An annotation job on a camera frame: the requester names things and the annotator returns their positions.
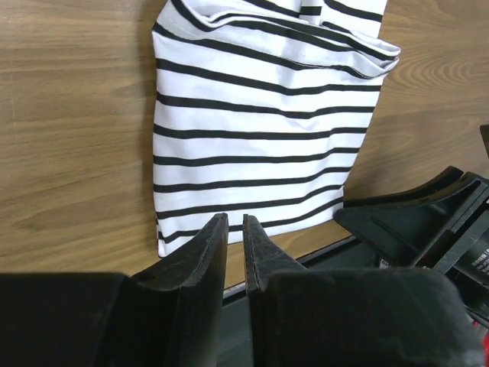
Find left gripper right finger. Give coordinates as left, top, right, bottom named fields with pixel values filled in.
left=243, top=216, right=481, bottom=366

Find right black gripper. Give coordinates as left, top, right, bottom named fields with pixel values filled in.
left=334, top=166, right=488, bottom=326

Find black white striped tank top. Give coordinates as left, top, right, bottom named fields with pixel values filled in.
left=152, top=1, right=400, bottom=257

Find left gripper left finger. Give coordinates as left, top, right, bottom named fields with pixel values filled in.
left=1, top=213, right=228, bottom=366

